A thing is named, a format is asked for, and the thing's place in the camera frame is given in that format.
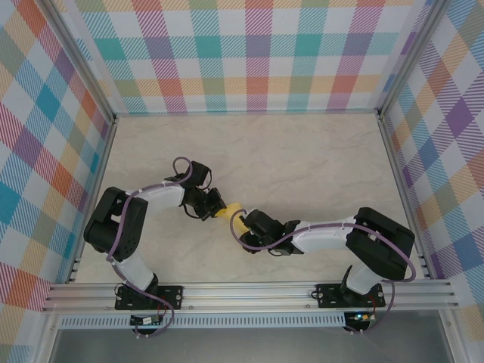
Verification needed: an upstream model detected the wide aluminium mounting rail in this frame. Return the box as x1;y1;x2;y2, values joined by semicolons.
41;279;461;313

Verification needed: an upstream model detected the yellow paper sheet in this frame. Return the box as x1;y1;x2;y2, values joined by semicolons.
225;202;253;236

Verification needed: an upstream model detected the left gripper black cable loop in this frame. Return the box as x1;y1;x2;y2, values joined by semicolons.
179;203;207;222

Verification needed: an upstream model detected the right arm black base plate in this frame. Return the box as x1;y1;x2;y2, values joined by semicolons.
315;282;386;309

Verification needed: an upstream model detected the thin aluminium table edge rail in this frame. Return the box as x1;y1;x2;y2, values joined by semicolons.
113;108;381;116

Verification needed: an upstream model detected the aluminium frame post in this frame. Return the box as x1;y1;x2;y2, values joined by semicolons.
376;0;451;120
47;0;118;126

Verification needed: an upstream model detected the perforated metal cable tray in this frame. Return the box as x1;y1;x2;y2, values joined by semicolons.
56;312;347;330

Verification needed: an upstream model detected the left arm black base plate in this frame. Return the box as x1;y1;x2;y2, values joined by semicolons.
114;284;185;312

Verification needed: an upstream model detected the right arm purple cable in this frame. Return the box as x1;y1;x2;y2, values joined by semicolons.
229;209;417;337

